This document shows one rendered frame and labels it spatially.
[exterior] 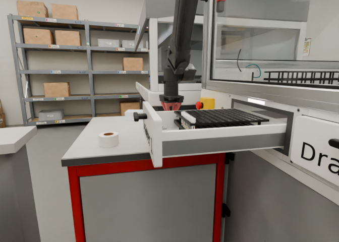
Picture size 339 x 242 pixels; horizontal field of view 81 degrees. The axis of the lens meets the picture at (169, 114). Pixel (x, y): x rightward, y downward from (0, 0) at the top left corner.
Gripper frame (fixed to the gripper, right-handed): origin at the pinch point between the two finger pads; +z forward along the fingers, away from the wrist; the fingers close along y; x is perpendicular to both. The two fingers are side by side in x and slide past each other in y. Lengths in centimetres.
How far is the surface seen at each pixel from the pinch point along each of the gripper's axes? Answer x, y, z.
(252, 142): -4.9, -37.1, -0.5
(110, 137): 24.0, -0.1, 5.1
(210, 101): -21.0, 2.6, -5.3
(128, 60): -66, 348, -46
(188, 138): 11.2, -33.2, -2.8
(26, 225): 60, 30, 51
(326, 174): -9, -51, 2
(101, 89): -15, 396, 15
